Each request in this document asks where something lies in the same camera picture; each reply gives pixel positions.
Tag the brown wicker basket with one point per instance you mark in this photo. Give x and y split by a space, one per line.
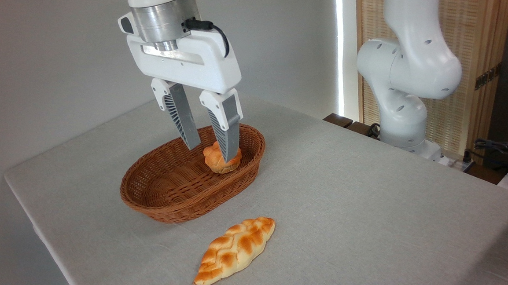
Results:
150 184

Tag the black metal screen hinge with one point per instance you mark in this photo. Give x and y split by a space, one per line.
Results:
488 76

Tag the light grey tablecloth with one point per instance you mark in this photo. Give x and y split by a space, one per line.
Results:
350 198

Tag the bamboo and wood screen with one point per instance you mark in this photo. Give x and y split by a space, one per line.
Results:
471 14

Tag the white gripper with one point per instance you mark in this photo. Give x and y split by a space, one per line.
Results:
205 70

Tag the white power strip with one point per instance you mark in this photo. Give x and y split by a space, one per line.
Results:
456 162

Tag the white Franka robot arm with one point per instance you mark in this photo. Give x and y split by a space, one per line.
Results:
416 62

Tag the long braided bread loaf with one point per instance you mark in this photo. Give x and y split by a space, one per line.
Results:
234 249

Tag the round knotted bread roll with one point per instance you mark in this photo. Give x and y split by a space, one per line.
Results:
214 161

